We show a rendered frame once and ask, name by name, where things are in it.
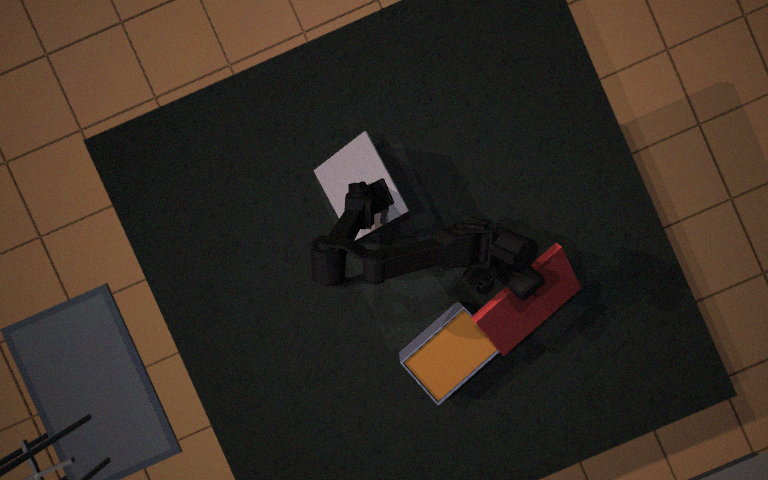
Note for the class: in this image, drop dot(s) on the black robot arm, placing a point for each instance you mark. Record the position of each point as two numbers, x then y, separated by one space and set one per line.
453 246

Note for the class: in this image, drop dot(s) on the red box lid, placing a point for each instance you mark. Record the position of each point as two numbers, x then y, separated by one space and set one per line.
506 320

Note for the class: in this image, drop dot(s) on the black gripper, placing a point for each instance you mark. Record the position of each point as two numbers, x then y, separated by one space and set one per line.
522 283

